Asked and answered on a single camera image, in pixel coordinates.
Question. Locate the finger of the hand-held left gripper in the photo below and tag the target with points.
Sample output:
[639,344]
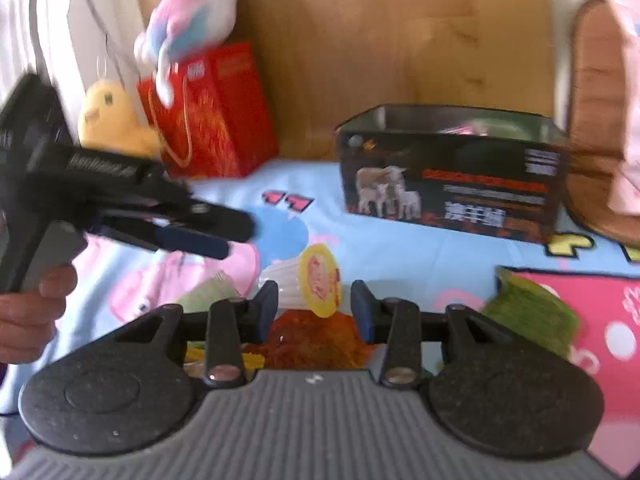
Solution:
[225,221]
[195,242]

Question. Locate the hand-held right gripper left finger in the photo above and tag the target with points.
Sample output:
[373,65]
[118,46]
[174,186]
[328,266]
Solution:
[266,306]

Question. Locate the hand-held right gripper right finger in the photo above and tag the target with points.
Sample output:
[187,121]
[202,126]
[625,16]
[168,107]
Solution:
[362,310]

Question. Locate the jelly cup with yellow lid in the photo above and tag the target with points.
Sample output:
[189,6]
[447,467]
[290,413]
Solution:
[320,280]

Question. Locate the green snack packet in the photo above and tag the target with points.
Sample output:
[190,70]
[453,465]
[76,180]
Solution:
[210,292]
[530,310]

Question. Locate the yellow snack packet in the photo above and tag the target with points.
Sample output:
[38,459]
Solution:
[251,360]

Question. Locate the orange snack packet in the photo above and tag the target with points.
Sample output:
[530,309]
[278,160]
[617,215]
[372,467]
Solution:
[310,345]

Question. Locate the black sheep print box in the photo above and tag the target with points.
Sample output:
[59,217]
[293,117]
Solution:
[450,185]

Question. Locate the person's left hand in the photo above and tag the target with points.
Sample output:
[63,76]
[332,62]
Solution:
[25,320]

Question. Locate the cartoon printed blanket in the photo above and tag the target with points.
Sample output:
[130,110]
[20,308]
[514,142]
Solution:
[425,270]

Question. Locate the yellow plush duck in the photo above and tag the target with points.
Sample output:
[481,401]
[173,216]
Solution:
[107,115]

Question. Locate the red gift bag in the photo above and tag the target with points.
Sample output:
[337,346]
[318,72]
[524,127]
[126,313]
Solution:
[220,120]

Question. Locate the pink and blue plush toy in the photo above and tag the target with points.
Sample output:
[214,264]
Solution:
[200,5]

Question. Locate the wooden board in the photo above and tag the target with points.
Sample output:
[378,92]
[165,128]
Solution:
[375,50]

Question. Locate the brown wooden chair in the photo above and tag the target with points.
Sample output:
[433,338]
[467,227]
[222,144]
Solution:
[595,85]

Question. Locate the pink snack bag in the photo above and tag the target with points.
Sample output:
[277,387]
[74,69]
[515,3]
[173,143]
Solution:
[631,110]

